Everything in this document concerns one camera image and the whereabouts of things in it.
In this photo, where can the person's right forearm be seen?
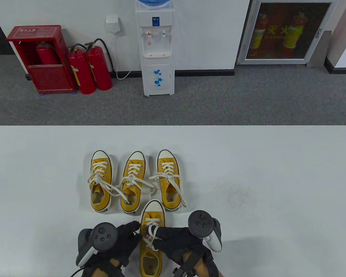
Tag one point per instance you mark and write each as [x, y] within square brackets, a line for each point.
[203, 268]

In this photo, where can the person's left hand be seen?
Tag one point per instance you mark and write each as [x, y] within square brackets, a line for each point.
[125, 242]

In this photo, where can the person's left forearm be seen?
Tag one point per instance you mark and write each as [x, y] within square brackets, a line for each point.
[101, 272]

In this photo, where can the red yellow fire extinguisher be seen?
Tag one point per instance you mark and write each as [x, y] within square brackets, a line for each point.
[294, 31]
[259, 34]

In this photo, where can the white wall box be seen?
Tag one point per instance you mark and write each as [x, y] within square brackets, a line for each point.
[113, 25]

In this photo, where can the white shoe lace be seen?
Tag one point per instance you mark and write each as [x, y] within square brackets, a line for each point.
[135, 170]
[152, 222]
[99, 168]
[167, 170]

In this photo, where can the red extinguisher cabinet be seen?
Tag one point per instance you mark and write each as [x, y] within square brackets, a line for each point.
[49, 78]

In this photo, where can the white water dispenser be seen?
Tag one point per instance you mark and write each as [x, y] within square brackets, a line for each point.
[158, 46]

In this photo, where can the silver framed glass cabinet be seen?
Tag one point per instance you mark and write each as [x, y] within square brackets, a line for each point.
[276, 61]

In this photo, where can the yellow canvas shoe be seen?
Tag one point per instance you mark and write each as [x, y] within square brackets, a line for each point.
[101, 157]
[137, 156]
[154, 206]
[166, 155]

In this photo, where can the blue water bottle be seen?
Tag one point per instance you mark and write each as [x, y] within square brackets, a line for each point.
[152, 3]

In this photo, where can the dark grey hand controller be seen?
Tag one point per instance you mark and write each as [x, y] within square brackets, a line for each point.
[103, 236]
[201, 223]

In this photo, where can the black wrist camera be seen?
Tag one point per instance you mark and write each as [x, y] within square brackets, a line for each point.
[180, 272]

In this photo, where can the person's right hand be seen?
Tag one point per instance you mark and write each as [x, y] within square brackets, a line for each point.
[176, 242]

